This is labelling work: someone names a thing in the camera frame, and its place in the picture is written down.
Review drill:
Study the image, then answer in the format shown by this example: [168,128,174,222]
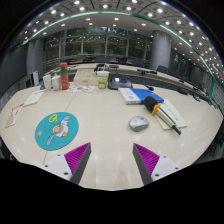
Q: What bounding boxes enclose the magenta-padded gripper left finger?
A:
[42,142,92,186]

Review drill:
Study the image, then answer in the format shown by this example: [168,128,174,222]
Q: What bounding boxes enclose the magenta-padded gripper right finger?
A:
[132,143,183,186]

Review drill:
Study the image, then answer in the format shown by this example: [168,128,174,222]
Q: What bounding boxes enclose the silver computer mouse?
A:
[128,115,150,133]

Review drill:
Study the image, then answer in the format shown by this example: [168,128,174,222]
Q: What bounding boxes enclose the round teal cartoon mouse pad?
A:
[34,111,80,152]

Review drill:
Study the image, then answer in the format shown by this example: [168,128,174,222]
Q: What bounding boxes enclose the pale paper sheet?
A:
[154,98,188,131]

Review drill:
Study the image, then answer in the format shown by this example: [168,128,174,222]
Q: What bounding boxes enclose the handheld microphone with black foam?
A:
[143,95,183,136]

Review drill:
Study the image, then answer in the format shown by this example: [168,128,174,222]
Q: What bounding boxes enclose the red and white leaflet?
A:
[4,102,26,129]

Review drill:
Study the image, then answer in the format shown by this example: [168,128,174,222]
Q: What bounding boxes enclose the white printed paper sheet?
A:
[22,90,45,108]

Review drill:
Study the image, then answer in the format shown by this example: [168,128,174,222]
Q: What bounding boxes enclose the blue and white book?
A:
[118,87,165,106]

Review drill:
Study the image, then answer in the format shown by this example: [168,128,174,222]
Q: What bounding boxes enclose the colourful printed leaflet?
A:
[66,84,95,94]

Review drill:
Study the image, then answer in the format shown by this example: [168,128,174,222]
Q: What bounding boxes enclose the white lidded mug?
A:
[50,74,62,91]

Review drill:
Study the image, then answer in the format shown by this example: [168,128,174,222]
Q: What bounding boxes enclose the tall white cup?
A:
[42,73,53,92]

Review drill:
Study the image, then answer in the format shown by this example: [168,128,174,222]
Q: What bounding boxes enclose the red drink bottle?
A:
[59,62,70,91]

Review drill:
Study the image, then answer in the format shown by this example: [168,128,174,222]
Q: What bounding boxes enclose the white standing board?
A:
[31,70,40,87]

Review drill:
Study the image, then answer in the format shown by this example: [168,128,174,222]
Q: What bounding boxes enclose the white and green paper cup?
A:
[96,70,110,90]

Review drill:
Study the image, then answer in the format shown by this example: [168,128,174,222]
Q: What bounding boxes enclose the dark office chairs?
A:
[69,54,214,98]

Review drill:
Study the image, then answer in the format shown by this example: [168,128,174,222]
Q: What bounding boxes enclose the ceiling lights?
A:
[19,0,224,84]

